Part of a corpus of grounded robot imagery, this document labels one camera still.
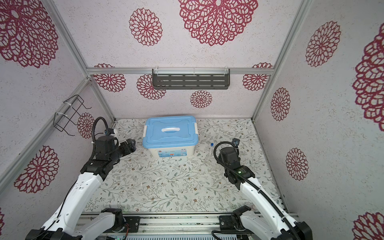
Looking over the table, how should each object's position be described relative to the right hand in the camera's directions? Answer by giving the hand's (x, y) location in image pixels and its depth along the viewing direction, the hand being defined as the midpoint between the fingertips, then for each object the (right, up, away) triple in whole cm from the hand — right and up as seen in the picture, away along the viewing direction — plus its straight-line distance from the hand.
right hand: (225, 151), depth 81 cm
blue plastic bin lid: (-31, +11, +9) cm, 34 cm away
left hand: (-51, +3, -1) cm, 52 cm away
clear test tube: (-6, 0, +10) cm, 12 cm away
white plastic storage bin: (-26, -3, +14) cm, 30 cm away
